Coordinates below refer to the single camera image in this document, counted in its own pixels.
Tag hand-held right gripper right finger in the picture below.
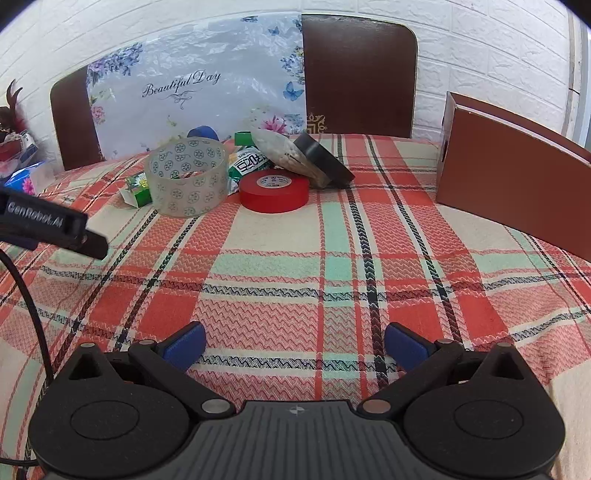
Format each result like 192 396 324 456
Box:
355 322 536 418

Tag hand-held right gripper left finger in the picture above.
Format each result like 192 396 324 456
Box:
55 322 236 418

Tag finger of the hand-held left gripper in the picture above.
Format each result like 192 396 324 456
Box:
69 228 110 260

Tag small green carton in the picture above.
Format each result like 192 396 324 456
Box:
119 171 153 208

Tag green packet with white label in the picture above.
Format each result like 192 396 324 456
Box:
226 131 271 184

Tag brown cardboard box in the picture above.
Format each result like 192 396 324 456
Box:
435 91 591 248

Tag blue floral tissue pack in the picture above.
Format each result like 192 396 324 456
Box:
0 159 57 195

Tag red and white small box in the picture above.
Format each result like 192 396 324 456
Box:
0 130 38 163

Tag brown chair back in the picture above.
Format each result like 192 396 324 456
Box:
300 14 419 140
49 68 105 172

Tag clear patterned tape roll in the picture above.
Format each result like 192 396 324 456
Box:
145 137 230 218

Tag dark red feather decoration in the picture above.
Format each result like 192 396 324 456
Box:
0 78 29 136

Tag plaid tablecloth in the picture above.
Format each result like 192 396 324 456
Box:
0 133 591 480

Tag blue round object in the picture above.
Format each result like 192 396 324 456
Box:
187 125 221 142

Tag red tape roll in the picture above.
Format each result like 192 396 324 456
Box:
239 169 311 214

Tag floral plastic sheet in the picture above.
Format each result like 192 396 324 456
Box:
86 14 308 162

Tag black tape roll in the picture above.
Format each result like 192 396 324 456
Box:
293 132 356 188

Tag silver foil packet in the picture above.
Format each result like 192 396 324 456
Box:
252 128 333 190

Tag black cable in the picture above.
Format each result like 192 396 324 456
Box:
0 250 55 468

